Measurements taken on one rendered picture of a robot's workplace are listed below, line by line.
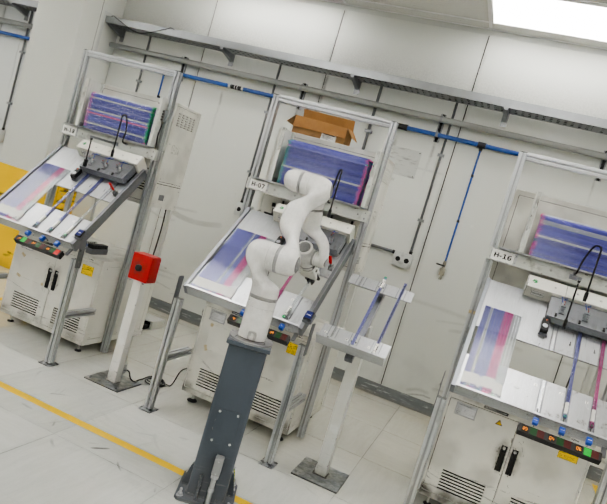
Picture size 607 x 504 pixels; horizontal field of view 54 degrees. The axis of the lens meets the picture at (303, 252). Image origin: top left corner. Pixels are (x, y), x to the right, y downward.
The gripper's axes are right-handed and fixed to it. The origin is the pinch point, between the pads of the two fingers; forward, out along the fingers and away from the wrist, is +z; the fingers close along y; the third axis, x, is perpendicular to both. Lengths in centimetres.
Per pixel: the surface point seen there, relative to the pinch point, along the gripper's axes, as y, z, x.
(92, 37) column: 316, 43, -169
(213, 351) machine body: 44, 40, 46
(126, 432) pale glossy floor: 46, 10, 110
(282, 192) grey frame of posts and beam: 42, -3, -46
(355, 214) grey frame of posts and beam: -4.1, -2.5, -47.9
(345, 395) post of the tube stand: -40, 20, 43
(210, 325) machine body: 51, 32, 35
